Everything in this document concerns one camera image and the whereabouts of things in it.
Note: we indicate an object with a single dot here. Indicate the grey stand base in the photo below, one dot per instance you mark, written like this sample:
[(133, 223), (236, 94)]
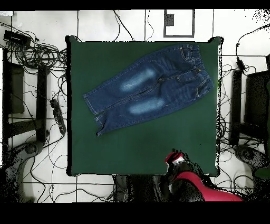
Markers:
[(31, 148)]

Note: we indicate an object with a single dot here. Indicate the black metal stand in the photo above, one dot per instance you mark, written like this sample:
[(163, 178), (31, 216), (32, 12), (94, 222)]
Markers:
[(41, 95), (256, 99)]

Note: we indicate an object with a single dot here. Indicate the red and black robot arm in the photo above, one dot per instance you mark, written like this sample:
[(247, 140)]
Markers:
[(194, 186)]

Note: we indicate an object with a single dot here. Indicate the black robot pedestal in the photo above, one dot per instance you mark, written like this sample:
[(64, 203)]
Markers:
[(139, 188)]

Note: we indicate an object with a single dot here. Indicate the blue denim jeans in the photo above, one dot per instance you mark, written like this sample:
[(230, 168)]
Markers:
[(147, 90)]

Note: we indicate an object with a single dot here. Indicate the dark green table cloth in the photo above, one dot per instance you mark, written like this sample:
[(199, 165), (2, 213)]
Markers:
[(126, 152)]

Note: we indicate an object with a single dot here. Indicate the black power strip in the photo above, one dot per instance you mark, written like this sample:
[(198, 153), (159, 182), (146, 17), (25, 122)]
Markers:
[(58, 115)]

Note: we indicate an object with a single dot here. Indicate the black rectangular box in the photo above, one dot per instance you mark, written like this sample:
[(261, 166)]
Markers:
[(15, 38)]

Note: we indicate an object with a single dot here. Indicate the grey square floor frame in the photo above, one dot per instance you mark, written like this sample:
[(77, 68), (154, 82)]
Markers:
[(193, 23)]

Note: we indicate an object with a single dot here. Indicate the black power adapter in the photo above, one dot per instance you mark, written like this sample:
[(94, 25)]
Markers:
[(240, 64)]

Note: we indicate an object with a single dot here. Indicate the small grey square plate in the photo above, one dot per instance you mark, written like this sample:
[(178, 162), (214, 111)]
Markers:
[(169, 20)]

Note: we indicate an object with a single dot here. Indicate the dark stand base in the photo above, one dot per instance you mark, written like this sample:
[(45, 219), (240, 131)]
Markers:
[(246, 154)]

